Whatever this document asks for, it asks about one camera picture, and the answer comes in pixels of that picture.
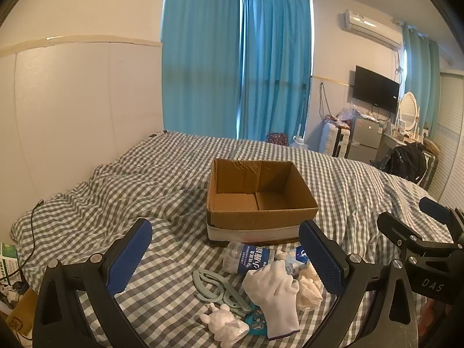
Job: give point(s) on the blue card packet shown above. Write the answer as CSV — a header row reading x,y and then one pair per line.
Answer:
x,y
255,322

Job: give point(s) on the white oval mirror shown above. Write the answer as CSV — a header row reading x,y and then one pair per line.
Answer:
x,y
409,110

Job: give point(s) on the light blue suitcase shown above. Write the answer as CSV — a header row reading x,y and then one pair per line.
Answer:
x,y
331,139

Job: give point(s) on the grey small fridge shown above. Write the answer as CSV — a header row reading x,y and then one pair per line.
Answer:
x,y
364,137

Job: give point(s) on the grey checked bedsheet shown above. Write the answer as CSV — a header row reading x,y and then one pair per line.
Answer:
x,y
152,174

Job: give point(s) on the white dressing table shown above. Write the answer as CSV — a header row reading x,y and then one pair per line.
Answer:
x,y
389,141

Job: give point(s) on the white air conditioner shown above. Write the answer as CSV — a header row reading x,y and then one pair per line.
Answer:
x,y
369,29

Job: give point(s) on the white rabbit figurine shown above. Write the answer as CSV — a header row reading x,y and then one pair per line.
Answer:
x,y
221,322

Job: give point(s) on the narrow blue curtain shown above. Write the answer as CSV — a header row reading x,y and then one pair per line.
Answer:
x,y
422,79

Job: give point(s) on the flat brown cardboard piece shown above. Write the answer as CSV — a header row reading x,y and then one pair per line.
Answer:
x,y
21,315

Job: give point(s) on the brown cardboard box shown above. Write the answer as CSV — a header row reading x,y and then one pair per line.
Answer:
x,y
253,221

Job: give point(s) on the white tissue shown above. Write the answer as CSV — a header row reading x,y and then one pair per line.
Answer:
x,y
310,290

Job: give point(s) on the black wall television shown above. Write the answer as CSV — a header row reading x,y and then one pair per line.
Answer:
x,y
375,89

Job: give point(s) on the black backpack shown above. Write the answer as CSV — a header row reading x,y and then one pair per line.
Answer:
x,y
406,163

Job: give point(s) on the clear plastic bag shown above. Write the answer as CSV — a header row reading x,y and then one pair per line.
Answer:
x,y
344,112

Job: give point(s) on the wide blue curtain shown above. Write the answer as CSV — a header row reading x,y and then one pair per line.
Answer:
x,y
199,61

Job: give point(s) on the clear water jug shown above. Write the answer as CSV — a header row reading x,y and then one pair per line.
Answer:
x,y
300,143

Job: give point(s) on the white knit glove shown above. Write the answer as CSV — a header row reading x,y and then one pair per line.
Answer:
x,y
273,293

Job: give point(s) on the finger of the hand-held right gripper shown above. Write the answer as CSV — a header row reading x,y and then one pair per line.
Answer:
x,y
438,208
398,230

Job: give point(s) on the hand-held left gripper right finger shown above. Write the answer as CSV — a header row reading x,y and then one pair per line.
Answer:
x,y
322,257

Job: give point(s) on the clear plastic water bottle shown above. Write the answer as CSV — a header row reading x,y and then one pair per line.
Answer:
x,y
250,257

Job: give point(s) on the dark red patterned bag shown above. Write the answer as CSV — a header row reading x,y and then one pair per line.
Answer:
x,y
277,139

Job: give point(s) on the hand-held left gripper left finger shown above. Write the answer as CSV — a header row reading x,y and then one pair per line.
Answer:
x,y
130,257

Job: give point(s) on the white louvred wardrobe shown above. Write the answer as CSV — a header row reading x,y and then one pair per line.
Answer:
x,y
449,134

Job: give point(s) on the blue white plastic packet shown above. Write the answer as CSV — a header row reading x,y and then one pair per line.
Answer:
x,y
295,259

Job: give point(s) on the green white box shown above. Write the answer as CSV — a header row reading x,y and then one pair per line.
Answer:
x,y
9,264

